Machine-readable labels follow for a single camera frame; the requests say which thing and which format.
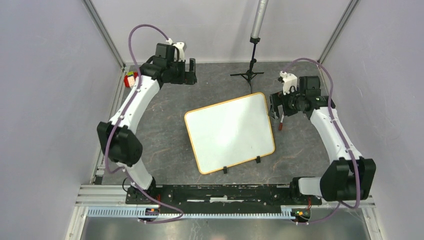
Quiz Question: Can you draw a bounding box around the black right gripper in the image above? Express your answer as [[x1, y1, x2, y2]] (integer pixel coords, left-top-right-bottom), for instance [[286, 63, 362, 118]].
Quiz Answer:
[[268, 85, 305, 120]]

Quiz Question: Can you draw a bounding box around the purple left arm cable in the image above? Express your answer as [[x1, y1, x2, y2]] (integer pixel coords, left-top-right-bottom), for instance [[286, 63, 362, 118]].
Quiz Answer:
[[104, 24, 186, 224]]

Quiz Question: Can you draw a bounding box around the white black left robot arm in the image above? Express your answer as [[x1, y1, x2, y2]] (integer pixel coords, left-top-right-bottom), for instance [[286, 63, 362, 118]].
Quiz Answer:
[[96, 41, 197, 204]]

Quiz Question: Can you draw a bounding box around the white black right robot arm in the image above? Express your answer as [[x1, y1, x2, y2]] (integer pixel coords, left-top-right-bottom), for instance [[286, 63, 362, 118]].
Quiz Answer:
[[269, 72, 377, 204]]

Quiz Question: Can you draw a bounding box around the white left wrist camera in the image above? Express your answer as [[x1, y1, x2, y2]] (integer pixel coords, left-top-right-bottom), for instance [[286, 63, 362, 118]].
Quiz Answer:
[[165, 38, 187, 62]]

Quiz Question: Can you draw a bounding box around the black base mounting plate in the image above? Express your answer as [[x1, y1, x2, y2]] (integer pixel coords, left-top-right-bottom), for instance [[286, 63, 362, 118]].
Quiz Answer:
[[125, 184, 322, 214]]

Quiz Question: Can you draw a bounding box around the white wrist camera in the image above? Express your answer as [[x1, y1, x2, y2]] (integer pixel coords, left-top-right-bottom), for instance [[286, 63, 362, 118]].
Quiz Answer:
[[278, 71, 298, 95], [165, 38, 187, 62]]

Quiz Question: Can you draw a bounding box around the yellow framed whiteboard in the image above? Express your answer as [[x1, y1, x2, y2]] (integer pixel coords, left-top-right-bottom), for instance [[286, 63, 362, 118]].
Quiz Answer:
[[184, 92, 276, 175]]

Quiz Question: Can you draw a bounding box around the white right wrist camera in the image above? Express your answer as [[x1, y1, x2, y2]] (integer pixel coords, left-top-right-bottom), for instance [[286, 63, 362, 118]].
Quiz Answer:
[[278, 71, 298, 95]]

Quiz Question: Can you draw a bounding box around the black tripod camera stand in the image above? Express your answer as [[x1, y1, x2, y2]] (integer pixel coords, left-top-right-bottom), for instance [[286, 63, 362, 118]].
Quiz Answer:
[[229, 0, 269, 93]]

